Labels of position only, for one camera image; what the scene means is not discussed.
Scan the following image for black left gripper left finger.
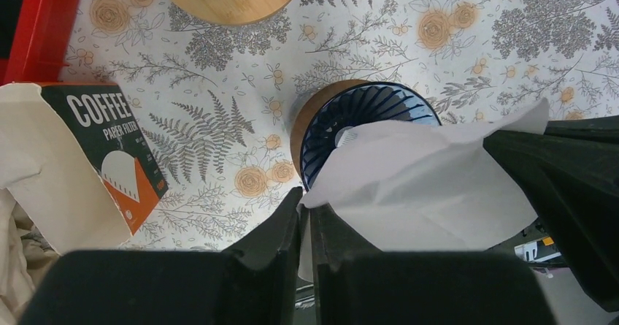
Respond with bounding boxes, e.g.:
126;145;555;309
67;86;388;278
20;187;303;324

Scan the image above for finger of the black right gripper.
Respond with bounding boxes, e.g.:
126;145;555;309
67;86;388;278
483;116;618;312

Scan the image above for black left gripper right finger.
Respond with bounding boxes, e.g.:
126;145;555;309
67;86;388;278
309;204;555;324

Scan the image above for blue ribbed glass dripper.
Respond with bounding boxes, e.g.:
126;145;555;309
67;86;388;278
293;80;441;191

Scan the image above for dark wooden dripper ring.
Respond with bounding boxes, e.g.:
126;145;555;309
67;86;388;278
290;79;371;176

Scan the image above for orange coffee filter box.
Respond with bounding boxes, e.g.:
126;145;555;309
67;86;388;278
0;82;169;256

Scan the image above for beige cloth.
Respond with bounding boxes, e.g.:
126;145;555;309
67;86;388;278
1;189;59;324

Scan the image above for red plastic tray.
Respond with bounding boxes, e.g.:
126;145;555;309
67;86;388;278
1;0;80;85

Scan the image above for black cloth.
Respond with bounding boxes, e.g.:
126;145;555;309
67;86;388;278
0;0;23;59

